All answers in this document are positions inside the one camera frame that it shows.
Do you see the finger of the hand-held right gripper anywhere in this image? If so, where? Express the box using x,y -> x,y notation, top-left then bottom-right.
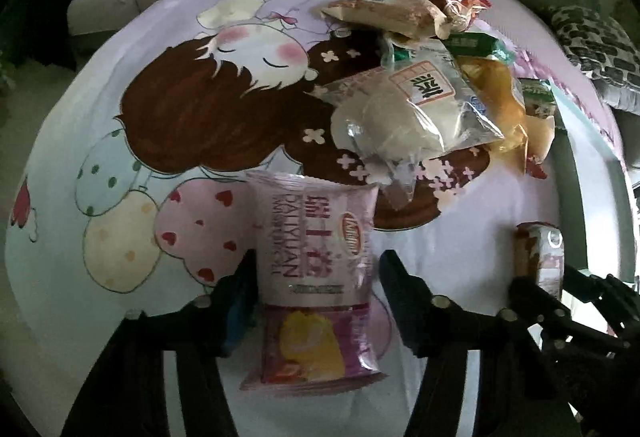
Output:
507,276 -> 627,354
563,266 -> 640,319

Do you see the pink cake roll packet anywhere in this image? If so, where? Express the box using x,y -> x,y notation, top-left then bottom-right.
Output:
239,169 -> 388,393

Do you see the black white patterned pillow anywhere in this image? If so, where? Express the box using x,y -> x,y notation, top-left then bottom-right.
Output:
547,4 -> 640,95

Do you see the clear bread bag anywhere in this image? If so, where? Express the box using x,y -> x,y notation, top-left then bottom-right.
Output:
306,37 -> 506,212

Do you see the brown white snack packet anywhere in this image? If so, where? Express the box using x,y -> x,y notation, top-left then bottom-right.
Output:
515,223 -> 566,300

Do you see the yellow snack packet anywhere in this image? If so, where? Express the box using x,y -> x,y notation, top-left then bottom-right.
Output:
457,56 -> 557,180

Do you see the teal white tray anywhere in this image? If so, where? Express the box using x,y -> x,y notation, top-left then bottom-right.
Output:
549,79 -> 638,298

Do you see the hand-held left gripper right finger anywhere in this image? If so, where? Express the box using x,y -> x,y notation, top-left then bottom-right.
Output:
378,249 -> 581,437

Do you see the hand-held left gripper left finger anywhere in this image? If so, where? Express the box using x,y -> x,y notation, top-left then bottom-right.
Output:
85,249 -> 261,437

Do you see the beige bread packet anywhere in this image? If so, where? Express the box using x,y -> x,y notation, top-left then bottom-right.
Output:
320,0 -> 451,40

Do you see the printed blanket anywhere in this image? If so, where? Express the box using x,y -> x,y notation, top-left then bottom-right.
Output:
2,0 -> 633,437

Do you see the green snack packet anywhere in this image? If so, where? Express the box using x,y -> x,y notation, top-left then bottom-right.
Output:
440,31 -> 516,65

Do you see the green cookie packet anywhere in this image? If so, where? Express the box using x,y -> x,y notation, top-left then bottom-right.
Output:
520,79 -> 556,118

